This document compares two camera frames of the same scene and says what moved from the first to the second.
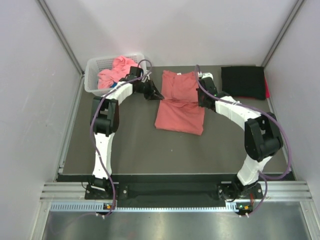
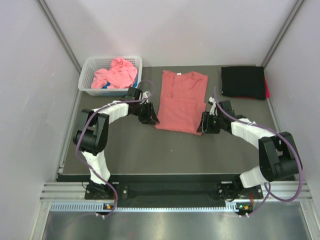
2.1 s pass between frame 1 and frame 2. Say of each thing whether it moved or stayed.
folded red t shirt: stayed
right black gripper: moved
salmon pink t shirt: stayed
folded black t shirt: stayed
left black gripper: moved
